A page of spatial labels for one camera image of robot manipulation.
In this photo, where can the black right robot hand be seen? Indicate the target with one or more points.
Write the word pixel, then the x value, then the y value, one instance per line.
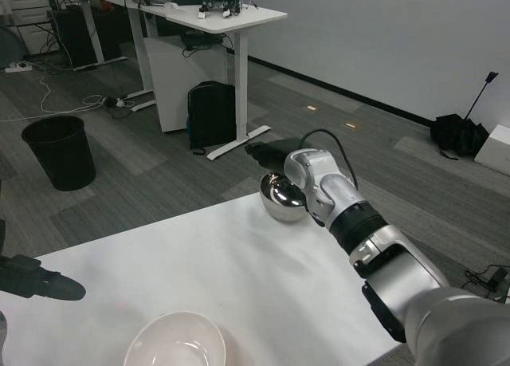
pixel 275 152

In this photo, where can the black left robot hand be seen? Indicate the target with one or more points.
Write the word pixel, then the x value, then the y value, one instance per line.
pixel 36 280

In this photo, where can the shiny metal bowl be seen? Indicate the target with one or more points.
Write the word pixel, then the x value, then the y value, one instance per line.
pixel 283 206

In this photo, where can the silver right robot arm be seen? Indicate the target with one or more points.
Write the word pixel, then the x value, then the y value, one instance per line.
pixel 398 270

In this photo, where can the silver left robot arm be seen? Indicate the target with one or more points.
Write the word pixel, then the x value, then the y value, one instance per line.
pixel 2 330

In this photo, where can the white ceramic bowl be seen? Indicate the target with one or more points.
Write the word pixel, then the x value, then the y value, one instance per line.
pixel 171 342

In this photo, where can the brass floor socket cover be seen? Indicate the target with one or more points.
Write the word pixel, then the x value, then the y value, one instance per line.
pixel 312 108
pixel 351 125

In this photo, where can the black backpack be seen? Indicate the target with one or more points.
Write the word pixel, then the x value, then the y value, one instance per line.
pixel 213 119

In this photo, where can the black trash bin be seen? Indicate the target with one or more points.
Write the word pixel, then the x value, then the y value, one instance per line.
pixel 60 154

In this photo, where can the black under-desk power box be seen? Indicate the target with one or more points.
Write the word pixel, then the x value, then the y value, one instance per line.
pixel 199 39

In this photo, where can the white standing desk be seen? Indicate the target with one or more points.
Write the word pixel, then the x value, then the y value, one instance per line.
pixel 239 17

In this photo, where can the small black robot device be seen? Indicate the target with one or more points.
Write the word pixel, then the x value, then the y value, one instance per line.
pixel 219 1

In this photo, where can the long white desk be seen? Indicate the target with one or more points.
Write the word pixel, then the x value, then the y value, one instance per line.
pixel 141 55

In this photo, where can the black power strip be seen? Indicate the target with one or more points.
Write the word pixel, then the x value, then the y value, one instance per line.
pixel 115 102

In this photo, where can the black folded umbrella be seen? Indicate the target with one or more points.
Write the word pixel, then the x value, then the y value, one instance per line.
pixel 458 132

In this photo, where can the black computer tower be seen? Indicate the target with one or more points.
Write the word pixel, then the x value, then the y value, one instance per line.
pixel 75 37
pixel 111 33

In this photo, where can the white power strip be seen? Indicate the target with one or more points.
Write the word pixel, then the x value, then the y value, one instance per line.
pixel 18 67

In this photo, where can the white cardboard box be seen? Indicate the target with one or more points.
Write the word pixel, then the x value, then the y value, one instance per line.
pixel 494 146

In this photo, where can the grey round disc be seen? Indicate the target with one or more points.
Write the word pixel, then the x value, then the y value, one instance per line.
pixel 10 43

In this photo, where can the white drawer cabinet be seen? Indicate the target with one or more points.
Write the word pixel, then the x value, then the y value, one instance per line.
pixel 24 19

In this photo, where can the white desk pedestal cabinet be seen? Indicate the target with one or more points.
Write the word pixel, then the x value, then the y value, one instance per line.
pixel 175 87

